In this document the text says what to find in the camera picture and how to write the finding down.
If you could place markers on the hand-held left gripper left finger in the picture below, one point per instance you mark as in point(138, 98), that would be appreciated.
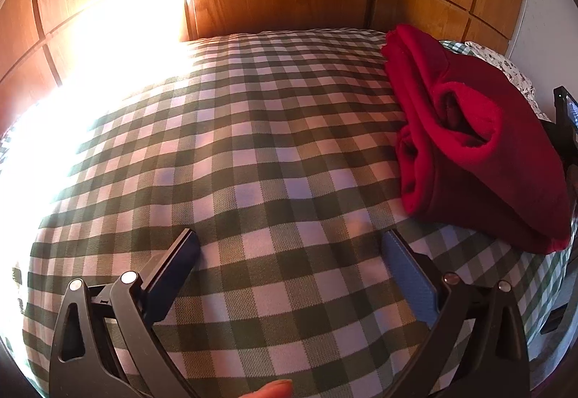
point(174, 271)

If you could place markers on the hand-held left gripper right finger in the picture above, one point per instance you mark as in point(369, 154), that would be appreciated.
point(408, 271)

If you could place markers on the red pants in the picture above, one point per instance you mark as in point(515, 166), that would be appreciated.
point(474, 163)

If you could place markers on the floral bed sheet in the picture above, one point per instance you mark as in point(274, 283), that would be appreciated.
point(510, 68)

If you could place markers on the green checked blanket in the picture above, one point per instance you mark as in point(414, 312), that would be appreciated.
point(248, 154)

